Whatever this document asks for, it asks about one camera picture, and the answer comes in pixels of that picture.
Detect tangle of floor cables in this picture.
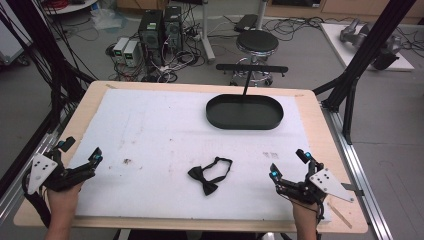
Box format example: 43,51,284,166
261,15,336,43
105,19,205,84

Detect black round stool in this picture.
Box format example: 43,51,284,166
229,29,280,87

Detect white foam mat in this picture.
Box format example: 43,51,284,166
68,88,333,223

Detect small metal bracket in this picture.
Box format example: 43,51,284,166
341,182,365,197

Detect aluminium frame rail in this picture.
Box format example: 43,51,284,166
0,124,69,225
320,101,395,240

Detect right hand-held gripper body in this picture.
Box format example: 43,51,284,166
274,162,355,206

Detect black tray with bar stand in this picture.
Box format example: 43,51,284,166
205,63,289,131

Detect black frame post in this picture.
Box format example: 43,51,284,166
5,0,96,129
312,0,418,145

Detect white floor board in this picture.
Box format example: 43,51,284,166
319,22,416,72

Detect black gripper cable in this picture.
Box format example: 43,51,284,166
21,178,52,229
315,199,326,225

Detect black bow tie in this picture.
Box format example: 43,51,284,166
187,156,234,197

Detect clear plastic bag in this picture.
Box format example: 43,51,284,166
90,7,128,33

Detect flat black box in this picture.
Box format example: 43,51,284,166
233,13,259,34

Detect person's right hand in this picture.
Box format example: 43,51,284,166
290,198,320,221

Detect person's left hand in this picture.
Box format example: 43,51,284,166
46,182,84,216

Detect white table leg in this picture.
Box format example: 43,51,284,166
254,0,270,32
199,0,217,65

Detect thin wooden stick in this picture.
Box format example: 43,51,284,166
326,201,354,230

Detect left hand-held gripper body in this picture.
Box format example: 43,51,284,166
22,148,96,196

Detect grey power supply unit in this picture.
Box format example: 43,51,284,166
122,40,140,68
112,36,131,65

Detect round white table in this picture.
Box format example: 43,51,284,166
42,0,100,16

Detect black computer tower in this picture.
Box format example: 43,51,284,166
137,9,165,67
163,5,184,53

